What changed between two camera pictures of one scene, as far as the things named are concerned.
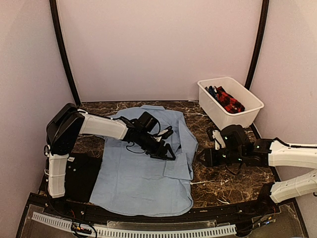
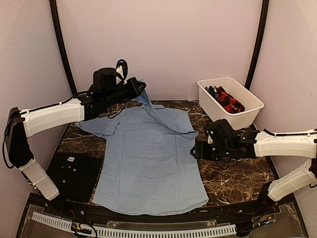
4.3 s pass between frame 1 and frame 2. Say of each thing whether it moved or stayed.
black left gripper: moved
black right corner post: stayed
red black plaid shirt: stayed
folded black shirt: stayed
